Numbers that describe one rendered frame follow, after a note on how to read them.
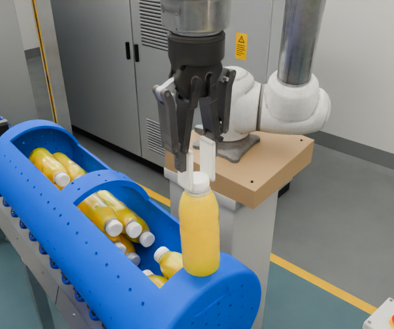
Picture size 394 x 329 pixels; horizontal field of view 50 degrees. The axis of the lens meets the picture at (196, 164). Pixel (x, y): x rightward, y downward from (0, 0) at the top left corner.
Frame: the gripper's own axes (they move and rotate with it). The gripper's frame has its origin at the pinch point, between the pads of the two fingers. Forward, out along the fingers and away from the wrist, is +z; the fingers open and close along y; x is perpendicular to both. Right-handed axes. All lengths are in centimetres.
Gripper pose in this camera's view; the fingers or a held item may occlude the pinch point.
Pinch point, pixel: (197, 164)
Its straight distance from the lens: 64.9
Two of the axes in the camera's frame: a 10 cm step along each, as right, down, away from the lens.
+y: -7.6, 3.4, -5.6
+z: 0.0, 8.6, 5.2
